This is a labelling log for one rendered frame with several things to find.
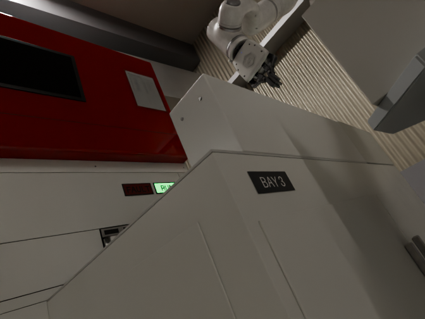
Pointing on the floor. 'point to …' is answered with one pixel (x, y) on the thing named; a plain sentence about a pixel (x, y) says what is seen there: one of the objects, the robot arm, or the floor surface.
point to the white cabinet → (264, 247)
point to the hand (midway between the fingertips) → (274, 81)
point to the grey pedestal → (403, 100)
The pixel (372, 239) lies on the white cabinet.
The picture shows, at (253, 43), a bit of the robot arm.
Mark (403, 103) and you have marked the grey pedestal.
